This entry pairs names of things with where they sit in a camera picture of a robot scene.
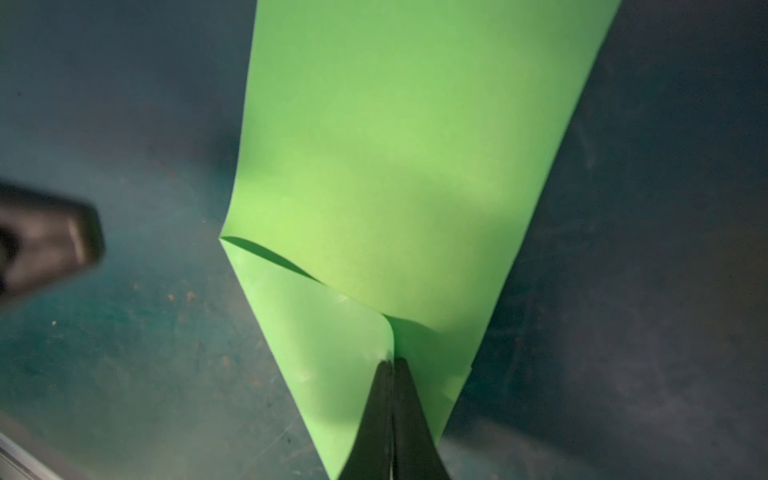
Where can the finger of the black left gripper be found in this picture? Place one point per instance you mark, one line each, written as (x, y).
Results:
(45, 238)

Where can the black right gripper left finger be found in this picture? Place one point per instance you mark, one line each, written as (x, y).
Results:
(371, 455)

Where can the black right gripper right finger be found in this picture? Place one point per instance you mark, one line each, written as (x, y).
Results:
(415, 455)

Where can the green square paper sheet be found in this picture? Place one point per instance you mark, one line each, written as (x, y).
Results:
(392, 154)

